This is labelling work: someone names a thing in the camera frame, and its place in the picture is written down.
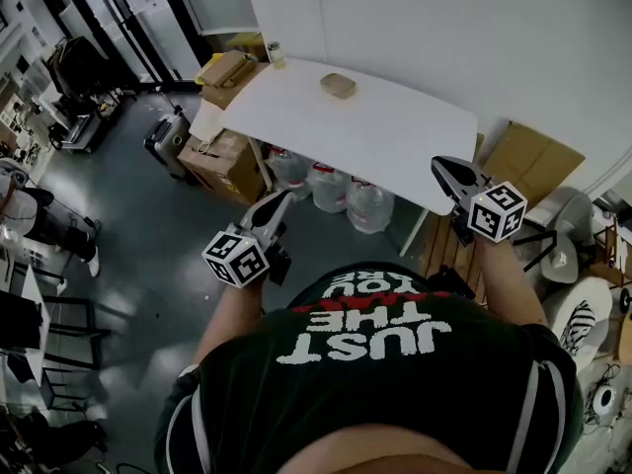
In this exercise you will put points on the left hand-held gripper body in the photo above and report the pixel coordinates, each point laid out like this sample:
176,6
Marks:
237,262

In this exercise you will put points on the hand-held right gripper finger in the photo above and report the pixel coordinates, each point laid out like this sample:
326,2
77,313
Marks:
451,183
469,172

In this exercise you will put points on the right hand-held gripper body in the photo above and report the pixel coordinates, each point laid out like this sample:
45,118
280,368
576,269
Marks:
496,213

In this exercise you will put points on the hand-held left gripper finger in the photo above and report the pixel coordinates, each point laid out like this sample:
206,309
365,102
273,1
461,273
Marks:
259,213
276,220

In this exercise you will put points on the person's left forearm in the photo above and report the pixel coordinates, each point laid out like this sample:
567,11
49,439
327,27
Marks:
222,314

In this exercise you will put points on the person's right forearm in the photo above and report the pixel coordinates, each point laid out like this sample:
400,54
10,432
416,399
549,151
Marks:
503,284

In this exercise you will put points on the wooden table leg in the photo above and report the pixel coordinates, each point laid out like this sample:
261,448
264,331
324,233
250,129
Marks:
260,163

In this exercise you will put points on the clear water jug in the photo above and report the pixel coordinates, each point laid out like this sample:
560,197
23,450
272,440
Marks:
328,190
370,205
289,171

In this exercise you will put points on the large taped cardboard box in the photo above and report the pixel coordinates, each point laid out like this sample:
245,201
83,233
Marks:
222,166

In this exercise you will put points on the wooden slat pallet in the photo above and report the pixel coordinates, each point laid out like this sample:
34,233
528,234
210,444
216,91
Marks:
451,255

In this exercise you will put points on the white table leg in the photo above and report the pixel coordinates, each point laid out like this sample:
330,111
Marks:
414,232

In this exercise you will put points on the grey chair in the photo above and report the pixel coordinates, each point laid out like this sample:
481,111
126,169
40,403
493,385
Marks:
568,225

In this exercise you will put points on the black pouch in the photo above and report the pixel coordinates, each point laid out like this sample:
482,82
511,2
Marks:
447,279

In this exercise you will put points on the white paper bag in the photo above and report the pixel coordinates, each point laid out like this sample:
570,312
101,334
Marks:
207,121

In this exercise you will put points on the grey hard-shell suitcase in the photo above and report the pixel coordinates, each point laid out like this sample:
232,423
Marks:
165,146

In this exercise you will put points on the open cardboard box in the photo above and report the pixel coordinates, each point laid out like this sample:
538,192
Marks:
222,98

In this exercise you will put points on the wooden trolley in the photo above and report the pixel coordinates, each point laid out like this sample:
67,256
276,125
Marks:
614,250

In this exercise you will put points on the flat cardboard box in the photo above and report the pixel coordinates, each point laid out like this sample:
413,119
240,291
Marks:
227,67

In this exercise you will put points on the clear jar yellow liquid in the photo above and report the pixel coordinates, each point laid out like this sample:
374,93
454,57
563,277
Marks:
277,57

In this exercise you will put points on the black equipment cart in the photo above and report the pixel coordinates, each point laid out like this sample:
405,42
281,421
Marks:
84,126

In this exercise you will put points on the person's dark printed t-shirt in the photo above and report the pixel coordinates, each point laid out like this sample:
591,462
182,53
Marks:
395,403

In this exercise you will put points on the person's neck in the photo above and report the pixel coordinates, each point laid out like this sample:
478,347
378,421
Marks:
385,454

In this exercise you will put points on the black frame table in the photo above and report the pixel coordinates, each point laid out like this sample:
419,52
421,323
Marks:
74,334

